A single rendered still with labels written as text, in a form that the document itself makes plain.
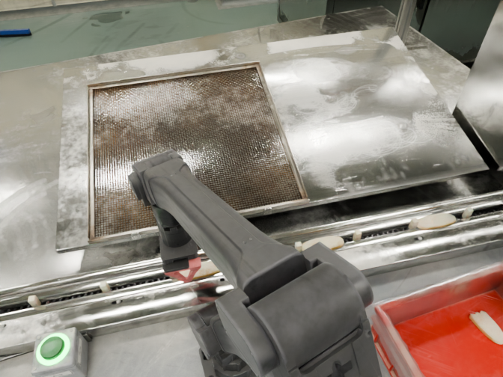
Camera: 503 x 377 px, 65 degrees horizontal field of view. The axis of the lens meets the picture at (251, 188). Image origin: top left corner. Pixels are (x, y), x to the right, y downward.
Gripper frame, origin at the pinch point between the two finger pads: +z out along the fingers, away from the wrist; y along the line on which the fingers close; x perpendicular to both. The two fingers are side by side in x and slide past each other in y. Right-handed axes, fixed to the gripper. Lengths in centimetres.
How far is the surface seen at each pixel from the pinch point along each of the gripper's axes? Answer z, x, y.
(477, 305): 10, 57, 18
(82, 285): 5.5, -22.2, -3.9
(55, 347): 0.6, -23.9, 11.5
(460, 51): 61, 194, -170
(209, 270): 5.1, 4.4, -0.7
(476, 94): -9, 79, -27
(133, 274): 5.6, -11.6, -4.0
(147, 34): 77, -15, -306
